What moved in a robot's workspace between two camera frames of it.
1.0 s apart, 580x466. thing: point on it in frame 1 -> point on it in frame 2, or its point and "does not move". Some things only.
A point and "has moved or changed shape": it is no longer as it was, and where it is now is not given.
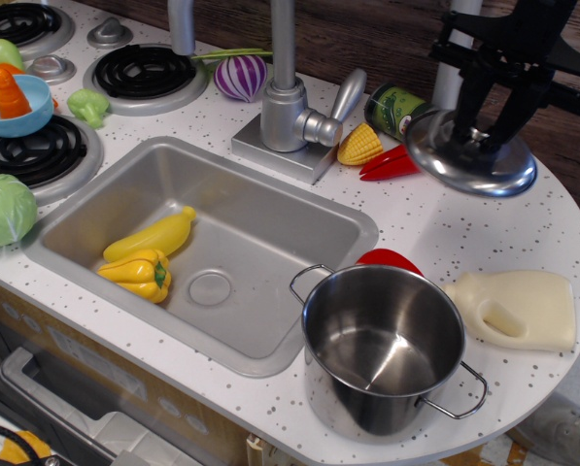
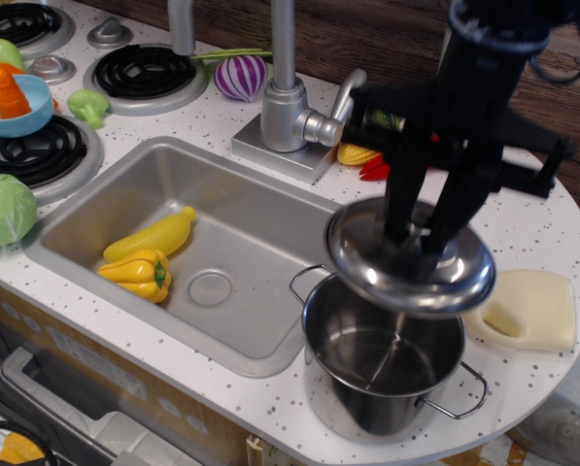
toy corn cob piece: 359,146 does not move
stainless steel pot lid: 494,165 has moved or changed shape
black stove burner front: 61,161 does not move
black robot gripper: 525,44 -> 468,106
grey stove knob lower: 51,68 does not move
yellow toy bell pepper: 147,279 does not move
